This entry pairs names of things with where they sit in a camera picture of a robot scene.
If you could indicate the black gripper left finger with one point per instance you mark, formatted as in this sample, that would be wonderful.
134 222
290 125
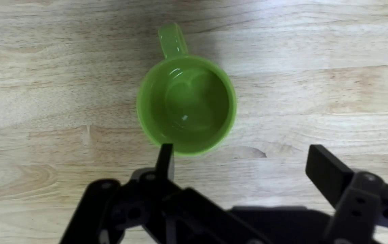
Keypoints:
164 203

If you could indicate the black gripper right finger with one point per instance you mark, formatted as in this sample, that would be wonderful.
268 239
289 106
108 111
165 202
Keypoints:
360 203

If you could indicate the green plastic mug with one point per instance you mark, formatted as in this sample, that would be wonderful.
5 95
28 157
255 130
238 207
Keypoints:
184 99

